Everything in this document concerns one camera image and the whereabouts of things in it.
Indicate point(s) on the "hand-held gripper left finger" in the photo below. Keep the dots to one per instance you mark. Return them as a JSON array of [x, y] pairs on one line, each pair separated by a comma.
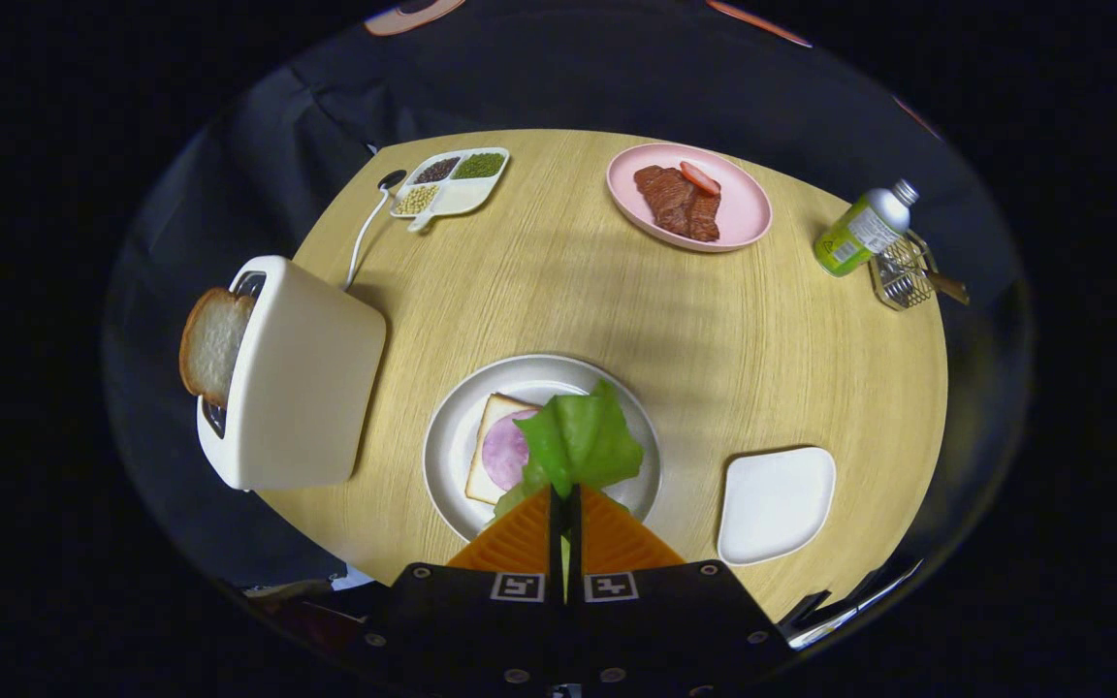
[[481, 611]]

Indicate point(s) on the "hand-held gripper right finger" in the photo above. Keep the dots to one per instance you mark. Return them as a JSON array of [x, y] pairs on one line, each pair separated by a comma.
[[655, 611]]

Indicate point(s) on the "green lettuce leaf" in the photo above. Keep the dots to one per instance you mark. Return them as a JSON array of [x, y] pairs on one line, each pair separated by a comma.
[[578, 436]]

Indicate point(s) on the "toasted bread slice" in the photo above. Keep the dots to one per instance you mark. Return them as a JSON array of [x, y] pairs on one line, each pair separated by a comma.
[[212, 341]]

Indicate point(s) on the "white bread slice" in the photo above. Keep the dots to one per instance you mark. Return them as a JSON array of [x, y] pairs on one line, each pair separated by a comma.
[[483, 465]]

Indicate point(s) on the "square white plate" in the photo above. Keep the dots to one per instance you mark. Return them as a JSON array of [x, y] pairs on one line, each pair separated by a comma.
[[777, 504]]

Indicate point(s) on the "pink ham slice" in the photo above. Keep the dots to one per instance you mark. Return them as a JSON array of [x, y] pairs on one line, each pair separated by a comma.
[[505, 451]]

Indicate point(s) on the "round white plate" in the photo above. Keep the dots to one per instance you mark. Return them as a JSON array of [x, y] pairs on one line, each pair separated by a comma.
[[452, 436]]

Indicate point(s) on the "white toaster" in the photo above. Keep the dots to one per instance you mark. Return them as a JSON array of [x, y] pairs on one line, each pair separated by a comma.
[[306, 378]]

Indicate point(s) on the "brown meat slices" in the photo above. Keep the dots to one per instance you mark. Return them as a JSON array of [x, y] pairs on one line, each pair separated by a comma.
[[675, 204]]

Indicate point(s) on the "pink plate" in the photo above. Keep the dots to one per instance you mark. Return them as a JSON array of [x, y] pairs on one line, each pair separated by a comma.
[[748, 213]]

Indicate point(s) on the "white divided tray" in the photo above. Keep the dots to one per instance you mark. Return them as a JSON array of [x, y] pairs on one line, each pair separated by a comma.
[[466, 197]]

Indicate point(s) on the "pile of yellow beans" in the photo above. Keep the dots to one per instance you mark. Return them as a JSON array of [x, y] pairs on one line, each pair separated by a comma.
[[416, 200]]

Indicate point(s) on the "metal bottle with green label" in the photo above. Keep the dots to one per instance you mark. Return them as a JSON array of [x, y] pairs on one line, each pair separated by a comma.
[[859, 233]]

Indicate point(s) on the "red sausage slice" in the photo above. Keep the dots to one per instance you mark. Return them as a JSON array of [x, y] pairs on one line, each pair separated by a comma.
[[700, 178]]

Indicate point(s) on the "pile of dark beans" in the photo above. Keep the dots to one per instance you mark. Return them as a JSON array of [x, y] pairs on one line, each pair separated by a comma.
[[436, 171]]

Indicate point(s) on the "pile of green beans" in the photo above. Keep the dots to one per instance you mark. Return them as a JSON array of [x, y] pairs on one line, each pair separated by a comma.
[[478, 166]]

